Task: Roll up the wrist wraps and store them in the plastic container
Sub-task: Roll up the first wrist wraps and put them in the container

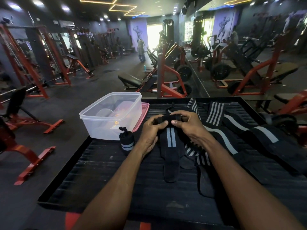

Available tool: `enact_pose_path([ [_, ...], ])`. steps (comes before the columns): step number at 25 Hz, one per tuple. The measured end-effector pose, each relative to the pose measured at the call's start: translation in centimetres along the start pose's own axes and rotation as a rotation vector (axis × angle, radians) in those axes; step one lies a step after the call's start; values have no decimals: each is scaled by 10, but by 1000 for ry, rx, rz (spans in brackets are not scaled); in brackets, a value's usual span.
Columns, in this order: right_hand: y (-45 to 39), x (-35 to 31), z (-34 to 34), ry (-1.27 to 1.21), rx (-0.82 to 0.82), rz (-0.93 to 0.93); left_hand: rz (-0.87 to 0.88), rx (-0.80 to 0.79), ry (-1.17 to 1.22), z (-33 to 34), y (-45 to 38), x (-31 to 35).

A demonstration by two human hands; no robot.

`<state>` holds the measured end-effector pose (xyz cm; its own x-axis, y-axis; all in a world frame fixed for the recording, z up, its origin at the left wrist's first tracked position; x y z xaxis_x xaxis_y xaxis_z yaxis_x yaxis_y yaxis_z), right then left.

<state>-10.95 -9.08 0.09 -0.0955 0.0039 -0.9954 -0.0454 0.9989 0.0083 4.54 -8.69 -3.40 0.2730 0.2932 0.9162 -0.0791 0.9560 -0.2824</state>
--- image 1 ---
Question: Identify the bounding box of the red bench frame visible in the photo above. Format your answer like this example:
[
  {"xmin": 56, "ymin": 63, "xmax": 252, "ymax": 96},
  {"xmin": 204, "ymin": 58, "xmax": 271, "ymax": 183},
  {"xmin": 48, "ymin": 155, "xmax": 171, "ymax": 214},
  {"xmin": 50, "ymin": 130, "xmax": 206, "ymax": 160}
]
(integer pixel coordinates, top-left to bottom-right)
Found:
[{"xmin": 0, "ymin": 117, "xmax": 57, "ymax": 186}]

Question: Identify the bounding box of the bodybuilder wall poster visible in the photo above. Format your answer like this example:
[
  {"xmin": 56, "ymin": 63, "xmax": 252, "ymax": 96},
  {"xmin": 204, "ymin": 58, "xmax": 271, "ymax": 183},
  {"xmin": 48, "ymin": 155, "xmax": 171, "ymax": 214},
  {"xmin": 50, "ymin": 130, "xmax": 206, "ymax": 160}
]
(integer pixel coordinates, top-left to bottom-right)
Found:
[{"xmin": 131, "ymin": 19, "xmax": 147, "ymax": 52}]

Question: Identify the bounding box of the person's right forearm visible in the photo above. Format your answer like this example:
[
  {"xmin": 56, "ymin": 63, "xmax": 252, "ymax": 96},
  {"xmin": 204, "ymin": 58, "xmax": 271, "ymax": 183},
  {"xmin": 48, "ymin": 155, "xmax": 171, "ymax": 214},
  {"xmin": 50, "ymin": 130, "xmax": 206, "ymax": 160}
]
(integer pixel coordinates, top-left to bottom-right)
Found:
[{"xmin": 198, "ymin": 138, "xmax": 305, "ymax": 230}]

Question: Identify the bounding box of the person's left hand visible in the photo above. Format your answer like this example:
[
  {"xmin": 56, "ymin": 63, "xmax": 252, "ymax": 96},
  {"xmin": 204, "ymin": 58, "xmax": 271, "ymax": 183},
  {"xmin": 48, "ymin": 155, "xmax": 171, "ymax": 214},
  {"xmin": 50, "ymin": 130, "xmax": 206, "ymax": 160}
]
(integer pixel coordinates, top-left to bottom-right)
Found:
[{"xmin": 137, "ymin": 114, "xmax": 169, "ymax": 159}]

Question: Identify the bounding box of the red power rack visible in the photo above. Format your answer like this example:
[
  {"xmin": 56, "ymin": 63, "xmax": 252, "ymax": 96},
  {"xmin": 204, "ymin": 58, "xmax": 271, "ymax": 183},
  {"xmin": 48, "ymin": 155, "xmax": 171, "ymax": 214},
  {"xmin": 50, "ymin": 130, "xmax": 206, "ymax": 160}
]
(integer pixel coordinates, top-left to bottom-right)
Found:
[{"xmin": 0, "ymin": 23, "xmax": 72, "ymax": 100}]

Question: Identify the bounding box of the black weight plate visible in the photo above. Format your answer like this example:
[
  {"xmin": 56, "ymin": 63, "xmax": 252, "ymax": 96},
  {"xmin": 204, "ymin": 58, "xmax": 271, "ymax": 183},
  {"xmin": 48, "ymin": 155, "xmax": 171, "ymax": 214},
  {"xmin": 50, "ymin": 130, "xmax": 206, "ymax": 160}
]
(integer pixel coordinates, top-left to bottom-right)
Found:
[
  {"xmin": 177, "ymin": 83, "xmax": 192, "ymax": 96},
  {"xmin": 176, "ymin": 65, "xmax": 192, "ymax": 82}
]

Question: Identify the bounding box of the black multi-striped wrist wrap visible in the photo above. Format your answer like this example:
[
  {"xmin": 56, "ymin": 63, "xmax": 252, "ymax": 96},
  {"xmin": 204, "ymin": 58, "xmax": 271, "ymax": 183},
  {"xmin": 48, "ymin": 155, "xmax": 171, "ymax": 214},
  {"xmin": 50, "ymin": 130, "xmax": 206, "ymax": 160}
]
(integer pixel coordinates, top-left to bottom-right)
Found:
[
  {"xmin": 183, "ymin": 146, "xmax": 216, "ymax": 199},
  {"xmin": 186, "ymin": 98, "xmax": 202, "ymax": 120},
  {"xmin": 205, "ymin": 101, "xmax": 225, "ymax": 127}
]

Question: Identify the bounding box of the black red adjustable bench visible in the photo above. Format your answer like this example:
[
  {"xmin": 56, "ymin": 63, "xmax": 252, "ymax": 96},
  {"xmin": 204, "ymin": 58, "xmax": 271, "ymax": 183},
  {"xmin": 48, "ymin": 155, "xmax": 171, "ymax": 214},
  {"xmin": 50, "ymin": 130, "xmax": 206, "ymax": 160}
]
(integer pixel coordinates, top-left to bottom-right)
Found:
[{"xmin": 0, "ymin": 86, "xmax": 64, "ymax": 134}]

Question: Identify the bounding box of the long black grey-striped knee wrap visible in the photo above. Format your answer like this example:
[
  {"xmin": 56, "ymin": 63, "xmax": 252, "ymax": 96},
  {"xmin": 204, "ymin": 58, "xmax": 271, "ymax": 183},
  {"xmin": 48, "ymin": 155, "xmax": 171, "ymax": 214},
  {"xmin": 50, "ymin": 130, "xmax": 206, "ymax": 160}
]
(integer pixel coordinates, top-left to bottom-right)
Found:
[
  {"xmin": 222, "ymin": 110, "xmax": 307, "ymax": 176},
  {"xmin": 204, "ymin": 117, "xmax": 267, "ymax": 185}
]

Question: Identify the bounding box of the person's right hand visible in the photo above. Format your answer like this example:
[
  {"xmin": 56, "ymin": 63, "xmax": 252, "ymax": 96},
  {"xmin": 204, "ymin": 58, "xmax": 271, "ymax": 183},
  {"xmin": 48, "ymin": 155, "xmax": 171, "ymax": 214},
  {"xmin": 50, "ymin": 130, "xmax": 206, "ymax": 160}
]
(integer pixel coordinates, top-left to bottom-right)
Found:
[{"xmin": 170, "ymin": 110, "xmax": 213, "ymax": 152}]

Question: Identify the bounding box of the rolled black wrist wrap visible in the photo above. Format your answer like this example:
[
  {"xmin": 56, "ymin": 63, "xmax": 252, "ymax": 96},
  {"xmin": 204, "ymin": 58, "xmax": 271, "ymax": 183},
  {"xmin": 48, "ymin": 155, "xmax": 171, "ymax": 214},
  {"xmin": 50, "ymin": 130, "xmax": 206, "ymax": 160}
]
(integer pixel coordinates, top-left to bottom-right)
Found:
[{"xmin": 118, "ymin": 126, "xmax": 136, "ymax": 156}]

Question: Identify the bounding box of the black ribbed platform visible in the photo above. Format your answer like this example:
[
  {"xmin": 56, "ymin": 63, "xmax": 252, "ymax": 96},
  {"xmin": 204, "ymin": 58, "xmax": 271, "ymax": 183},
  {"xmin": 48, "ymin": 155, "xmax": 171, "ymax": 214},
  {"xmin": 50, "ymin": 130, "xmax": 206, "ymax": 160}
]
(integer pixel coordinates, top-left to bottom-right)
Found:
[{"xmin": 37, "ymin": 96, "xmax": 307, "ymax": 230}]

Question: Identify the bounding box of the person's left forearm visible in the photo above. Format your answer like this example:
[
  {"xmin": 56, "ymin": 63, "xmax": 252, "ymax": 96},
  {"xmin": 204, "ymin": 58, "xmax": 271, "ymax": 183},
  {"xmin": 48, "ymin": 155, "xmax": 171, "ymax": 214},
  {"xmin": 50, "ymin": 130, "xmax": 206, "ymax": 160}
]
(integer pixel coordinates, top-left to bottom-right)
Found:
[{"xmin": 73, "ymin": 142, "xmax": 155, "ymax": 230}]

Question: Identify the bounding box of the bright window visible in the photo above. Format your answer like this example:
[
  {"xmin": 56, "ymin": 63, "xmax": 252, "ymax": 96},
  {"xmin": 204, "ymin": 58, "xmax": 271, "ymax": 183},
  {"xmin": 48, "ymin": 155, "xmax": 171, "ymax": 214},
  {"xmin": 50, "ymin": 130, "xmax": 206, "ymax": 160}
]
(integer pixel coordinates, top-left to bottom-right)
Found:
[{"xmin": 147, "ymin": 23, "xmax": 163, "ymax": 51}]

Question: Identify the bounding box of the large wall mirror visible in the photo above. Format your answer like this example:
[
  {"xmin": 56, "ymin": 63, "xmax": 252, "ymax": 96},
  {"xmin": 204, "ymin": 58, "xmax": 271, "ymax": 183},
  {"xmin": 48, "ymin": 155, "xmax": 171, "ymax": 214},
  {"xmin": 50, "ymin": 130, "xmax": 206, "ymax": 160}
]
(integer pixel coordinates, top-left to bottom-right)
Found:
[{"xmin": 183, "ymin": 0, "xmax": 307, "ymax": 98}]

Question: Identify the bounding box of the pink plastic container lid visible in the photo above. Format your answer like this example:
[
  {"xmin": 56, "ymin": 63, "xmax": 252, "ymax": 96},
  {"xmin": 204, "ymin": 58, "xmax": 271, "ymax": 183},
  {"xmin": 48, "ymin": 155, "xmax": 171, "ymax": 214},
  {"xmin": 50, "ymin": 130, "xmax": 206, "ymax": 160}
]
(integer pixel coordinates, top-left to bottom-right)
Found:
[{"xmin": 131, "ymin": 102, "xmax": 150, "ymax": 133}]

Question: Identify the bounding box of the black incline bench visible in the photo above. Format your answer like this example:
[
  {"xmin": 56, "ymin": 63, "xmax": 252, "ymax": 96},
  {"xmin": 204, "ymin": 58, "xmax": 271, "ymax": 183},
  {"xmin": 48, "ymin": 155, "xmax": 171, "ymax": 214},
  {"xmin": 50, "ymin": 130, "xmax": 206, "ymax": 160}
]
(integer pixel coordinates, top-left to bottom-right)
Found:
[{"xmin": 118, "ymin": 73, "xmax": 145, "ymax": 91}]

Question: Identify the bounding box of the clear plastic storage container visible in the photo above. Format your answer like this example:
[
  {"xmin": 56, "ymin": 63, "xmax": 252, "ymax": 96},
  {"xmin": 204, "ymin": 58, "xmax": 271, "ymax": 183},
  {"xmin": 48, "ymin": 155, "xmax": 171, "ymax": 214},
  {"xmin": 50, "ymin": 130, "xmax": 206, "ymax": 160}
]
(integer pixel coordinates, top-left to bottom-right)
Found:
[{"xmin": 79, "ymin": 92, "xmax": 143, "ymax": 141}]

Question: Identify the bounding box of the red machine with plate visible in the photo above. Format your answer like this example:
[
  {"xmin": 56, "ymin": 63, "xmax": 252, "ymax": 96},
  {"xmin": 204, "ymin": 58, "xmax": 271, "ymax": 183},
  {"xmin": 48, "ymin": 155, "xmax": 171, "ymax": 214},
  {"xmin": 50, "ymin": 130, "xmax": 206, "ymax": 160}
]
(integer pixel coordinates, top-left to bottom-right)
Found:
[{"xmin": 259, "ymin": 89, "xmax": 307, "ymax": 147}]

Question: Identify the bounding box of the red plate-loaded machine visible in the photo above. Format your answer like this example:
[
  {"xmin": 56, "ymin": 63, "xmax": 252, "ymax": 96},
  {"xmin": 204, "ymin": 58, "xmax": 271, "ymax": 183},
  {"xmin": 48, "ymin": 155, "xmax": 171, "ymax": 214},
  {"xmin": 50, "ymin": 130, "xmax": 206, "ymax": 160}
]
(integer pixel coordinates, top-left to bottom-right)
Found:
[{"xmin": 136, "ymin": 42, "xmax": 193, "ymax": 99}]

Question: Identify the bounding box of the yellow hexagon ceiling light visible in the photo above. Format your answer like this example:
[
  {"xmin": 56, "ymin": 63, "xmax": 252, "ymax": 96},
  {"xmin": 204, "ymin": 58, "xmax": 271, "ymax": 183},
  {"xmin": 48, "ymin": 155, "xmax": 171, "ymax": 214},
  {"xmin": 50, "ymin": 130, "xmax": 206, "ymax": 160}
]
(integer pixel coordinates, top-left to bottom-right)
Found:
[{"xmin": 80, "ymin": 0, "xmax": 146, "ymax": 16}]

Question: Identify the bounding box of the black grey-striped wrist wrap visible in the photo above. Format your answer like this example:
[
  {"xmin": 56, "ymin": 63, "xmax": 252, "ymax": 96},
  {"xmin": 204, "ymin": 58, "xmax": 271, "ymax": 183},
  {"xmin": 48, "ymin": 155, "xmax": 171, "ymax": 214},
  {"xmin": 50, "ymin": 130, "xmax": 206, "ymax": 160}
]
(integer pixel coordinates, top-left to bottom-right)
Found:
[{"xmin": 153, "ymin": 113, "xmax": 188, "ymax": 183}]

